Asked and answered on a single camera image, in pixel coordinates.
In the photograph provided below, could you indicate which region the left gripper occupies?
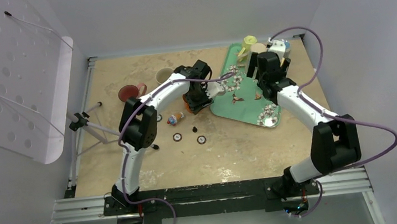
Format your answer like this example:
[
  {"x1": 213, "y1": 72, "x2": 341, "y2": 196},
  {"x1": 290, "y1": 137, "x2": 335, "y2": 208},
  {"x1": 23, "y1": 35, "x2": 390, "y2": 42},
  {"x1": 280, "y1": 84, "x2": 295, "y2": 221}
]
[{"x1": 184, "y1": 83, "x2": 215, "y2": 116}]

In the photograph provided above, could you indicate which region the orange mug black handle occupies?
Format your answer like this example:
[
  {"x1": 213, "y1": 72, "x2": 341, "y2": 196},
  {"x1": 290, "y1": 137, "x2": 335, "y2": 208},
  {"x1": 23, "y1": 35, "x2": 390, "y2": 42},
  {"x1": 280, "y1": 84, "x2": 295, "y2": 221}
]
[{"x1": 182, "y1": 93, "x2": 206, "y2": 114}]

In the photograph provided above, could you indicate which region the cream mug with coral print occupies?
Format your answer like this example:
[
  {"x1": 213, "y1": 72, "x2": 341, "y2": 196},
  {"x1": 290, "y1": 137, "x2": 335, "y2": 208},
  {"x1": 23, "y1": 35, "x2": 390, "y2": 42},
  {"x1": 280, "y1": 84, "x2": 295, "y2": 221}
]
[{"x1": 155, "y1": 67, "x2": 174, "y2": 85}]

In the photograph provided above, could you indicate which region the pink halloween mug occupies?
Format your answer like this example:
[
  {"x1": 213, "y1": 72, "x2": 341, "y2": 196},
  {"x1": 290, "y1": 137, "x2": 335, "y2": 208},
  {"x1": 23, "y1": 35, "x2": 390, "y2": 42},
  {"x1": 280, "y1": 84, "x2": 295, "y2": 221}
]
[{"x1": 118, "y1": 83, "x2": 147, "y2": 102}]

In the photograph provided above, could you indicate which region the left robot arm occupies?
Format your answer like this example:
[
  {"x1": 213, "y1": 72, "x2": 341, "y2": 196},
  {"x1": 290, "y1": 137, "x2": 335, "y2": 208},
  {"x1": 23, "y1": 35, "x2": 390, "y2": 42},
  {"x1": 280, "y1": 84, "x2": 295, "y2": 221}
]
[{"x1": 111, "y1": 60, "x2": 213, "y2": 213}]

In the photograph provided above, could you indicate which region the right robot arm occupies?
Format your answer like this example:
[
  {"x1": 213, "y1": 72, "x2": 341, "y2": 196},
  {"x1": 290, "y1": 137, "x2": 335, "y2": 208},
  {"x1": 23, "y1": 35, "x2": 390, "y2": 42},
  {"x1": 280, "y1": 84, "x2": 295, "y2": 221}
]
[{"x1": 248, "y1": 51, "x2": 361, "y2": 195}]

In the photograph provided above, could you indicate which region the beige dragon print mug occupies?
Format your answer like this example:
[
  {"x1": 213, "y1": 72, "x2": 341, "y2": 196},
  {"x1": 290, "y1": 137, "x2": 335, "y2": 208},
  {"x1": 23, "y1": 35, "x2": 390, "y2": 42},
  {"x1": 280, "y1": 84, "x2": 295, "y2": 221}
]
[{"x1": 247, "y1": 43, "x2": 267, "y2": 70}]

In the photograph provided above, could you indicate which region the blue mug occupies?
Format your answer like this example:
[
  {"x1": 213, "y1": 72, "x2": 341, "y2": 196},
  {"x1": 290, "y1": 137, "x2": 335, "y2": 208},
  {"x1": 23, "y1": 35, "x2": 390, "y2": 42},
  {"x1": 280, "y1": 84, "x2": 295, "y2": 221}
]
[{"x1": 281, "y1": 39, "x2": 291, "y2": 59}]

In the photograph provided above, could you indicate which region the lime green mug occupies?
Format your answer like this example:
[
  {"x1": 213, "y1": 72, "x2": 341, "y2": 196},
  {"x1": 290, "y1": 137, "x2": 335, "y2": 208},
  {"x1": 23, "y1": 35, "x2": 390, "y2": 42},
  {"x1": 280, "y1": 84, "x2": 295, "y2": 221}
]
[{"x1": 237, "y1": 35, "x2": 258, "y2": 61}]

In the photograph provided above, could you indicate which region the ice cream cone toy figure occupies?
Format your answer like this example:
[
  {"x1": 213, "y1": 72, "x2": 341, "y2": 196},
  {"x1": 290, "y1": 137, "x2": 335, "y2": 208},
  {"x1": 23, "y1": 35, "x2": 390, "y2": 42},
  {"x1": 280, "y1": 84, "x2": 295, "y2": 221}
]
[{"x1": 167, "y1": 112, "x2": 184, "y2": 126}]

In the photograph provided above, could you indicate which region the green floral tray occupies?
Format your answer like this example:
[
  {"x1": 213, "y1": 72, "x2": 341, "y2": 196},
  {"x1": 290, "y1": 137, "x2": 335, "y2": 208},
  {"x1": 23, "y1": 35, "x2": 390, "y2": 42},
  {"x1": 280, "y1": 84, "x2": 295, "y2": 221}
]
[{"x1": 210, "y1": 43, "x2": 281, "y2": 128}]

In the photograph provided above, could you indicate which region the white perforated panel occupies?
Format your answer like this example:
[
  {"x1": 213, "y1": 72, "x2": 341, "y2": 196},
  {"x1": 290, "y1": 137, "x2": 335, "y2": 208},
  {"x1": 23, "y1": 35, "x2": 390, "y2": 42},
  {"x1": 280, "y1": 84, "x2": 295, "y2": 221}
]
[{"x1": 0, "y1": 0, "x2": 73, "y2": 164}]

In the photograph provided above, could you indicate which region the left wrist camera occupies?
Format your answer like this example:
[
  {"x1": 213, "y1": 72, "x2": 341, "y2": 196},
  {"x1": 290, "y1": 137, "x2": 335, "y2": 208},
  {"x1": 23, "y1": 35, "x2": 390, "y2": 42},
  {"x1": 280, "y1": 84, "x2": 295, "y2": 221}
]
[{"x1": 206, "y1": 81, "x2": 226, "y2": 98}]

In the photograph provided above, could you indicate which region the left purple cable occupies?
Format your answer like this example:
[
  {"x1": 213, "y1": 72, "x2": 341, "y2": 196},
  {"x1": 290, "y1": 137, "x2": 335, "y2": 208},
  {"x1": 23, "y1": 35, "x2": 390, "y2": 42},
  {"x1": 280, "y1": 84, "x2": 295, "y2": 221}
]
[{"x1": 101, "y1": 71, "x2": 251, "y2": 224}]

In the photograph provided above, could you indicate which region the purple cable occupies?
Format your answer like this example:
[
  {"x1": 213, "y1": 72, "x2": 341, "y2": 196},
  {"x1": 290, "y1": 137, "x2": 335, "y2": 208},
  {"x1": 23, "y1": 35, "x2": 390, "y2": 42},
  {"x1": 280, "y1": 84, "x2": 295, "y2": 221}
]
[
  {"x1": 267, "y1": 17, "x2": 397, "y2": 221},
  {"x1": 101, "y1": 71, "x2": 251, "y2": 224}
]

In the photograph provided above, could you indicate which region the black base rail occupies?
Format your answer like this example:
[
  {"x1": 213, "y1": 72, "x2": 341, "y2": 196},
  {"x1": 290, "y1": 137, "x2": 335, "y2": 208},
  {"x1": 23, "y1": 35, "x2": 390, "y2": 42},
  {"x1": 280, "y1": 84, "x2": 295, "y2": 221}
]
[{"x1": 103, "y1": 177, "x2": 320, "y2": 224}]

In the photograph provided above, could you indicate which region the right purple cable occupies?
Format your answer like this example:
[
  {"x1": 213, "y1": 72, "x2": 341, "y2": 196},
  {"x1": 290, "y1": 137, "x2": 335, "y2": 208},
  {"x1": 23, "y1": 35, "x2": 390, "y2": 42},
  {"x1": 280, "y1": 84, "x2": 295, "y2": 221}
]
[{"x1": 267, "y1": 17, "x2": 397, "y2": 221}]

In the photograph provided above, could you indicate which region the aluminium frame rail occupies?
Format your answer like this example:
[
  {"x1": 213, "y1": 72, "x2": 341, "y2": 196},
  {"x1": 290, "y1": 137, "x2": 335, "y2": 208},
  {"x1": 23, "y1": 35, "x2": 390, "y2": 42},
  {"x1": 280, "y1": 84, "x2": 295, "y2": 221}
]
[{"x1": 50, "y1": 168, "x2": 373, "y2": 224}]

